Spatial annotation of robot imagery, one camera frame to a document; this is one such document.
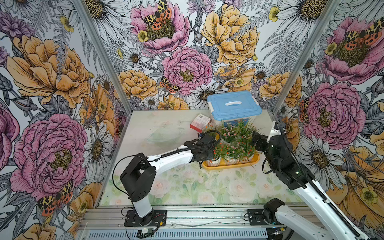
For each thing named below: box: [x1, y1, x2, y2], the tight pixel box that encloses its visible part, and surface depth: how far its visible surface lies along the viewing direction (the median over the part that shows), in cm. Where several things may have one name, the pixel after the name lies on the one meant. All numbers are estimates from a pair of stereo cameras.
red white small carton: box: [190, 113, 212, 133], surface depth 113 cm
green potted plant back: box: [224, 141, 243, 166], surface depth 84 cm
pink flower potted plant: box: [220, 122, 241, 145], surface depth 91 cm
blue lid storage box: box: [207, 91, 262, 125], surface depth 104 cm
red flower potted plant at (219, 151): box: [207, 143, 228, 167], surface depth 85 cm
